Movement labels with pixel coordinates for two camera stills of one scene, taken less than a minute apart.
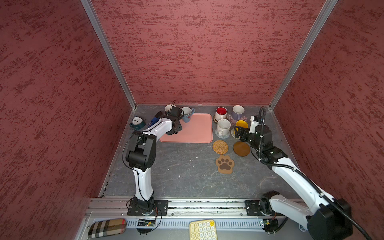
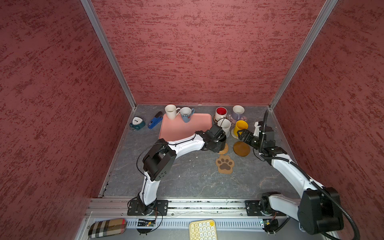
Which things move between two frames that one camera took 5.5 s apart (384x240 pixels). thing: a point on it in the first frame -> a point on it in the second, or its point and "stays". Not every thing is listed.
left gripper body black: x=174 y=129 -> x=215 y=146
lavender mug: x=237 y=112 stays
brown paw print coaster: x=225 y=164 stays
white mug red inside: x=221 y=113 stays
